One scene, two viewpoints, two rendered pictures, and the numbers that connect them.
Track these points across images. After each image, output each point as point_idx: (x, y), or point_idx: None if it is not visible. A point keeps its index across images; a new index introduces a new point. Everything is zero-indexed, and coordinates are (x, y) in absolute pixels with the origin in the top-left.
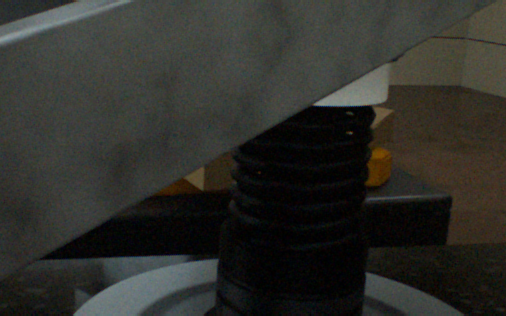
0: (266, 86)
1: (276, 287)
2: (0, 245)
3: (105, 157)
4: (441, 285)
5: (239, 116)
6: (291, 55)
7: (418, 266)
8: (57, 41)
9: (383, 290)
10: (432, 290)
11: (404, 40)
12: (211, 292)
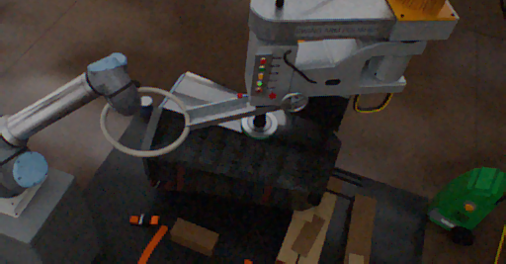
0: (246, 116)
1: (255, 120)
2: (231, 120)
3: (236, 118)
4: (288, 122)
5: (244, 117)
6: (248, 115)
7: (290, 118)
8: (234, 115)
9: (274, 121)
10: (286, 122)
11: (259, 114)
12: None
